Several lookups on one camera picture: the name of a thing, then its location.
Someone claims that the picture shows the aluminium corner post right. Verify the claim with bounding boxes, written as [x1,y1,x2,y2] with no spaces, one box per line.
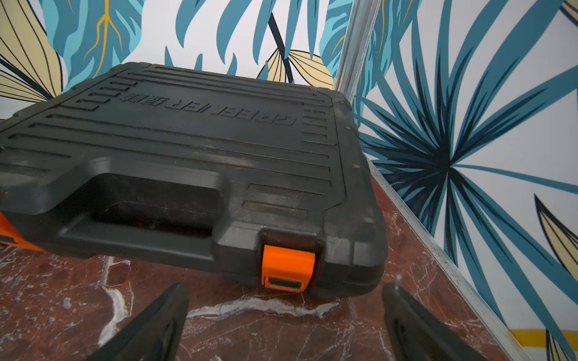
[334,0,382,105]

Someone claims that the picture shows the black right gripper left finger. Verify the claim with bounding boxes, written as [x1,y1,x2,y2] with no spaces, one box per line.
[88,283,190,360]

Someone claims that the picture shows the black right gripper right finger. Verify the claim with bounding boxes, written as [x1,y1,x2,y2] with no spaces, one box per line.
[382,283,485,360]

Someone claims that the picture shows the black tool case orange latches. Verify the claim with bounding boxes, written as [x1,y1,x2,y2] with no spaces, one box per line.
[1,63,388,298]

